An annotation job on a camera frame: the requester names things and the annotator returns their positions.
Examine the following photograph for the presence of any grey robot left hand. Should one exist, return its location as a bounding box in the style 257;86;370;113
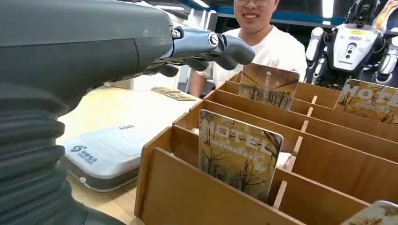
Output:
0;0;256;109

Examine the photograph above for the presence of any grey card reader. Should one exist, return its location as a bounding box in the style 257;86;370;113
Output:
61;122;165;193

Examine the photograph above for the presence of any seated person in white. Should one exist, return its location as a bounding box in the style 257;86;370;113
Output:
190;0;308;98

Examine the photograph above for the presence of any standing humanoid robot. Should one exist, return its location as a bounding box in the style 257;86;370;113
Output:
305;0;398;90

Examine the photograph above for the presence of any wooden slotted card box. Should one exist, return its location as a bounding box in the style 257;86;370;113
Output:
134;71;398;225

